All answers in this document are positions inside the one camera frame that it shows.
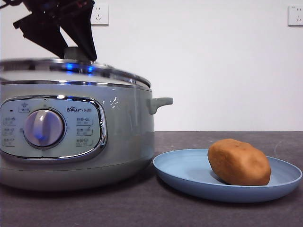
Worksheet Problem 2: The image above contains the glass lid with green knob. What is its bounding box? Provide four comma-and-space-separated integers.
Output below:
0, 46, 152, 90

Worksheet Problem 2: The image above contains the brown potato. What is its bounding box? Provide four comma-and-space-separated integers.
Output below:
207, 139, 271, 186

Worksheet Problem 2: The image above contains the pale green electric steamer pot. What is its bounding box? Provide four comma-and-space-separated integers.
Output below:
0, 79, 174, 191

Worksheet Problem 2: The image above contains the blue round plate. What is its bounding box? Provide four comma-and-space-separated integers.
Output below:
152, 148, 303, 203

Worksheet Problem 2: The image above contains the white wall socket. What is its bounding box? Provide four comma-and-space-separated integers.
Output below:
288, 5, 303, 27
91, 3, 109, 26

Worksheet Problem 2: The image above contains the thin black cable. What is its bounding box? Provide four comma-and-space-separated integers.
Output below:
0, 0, 21, 9

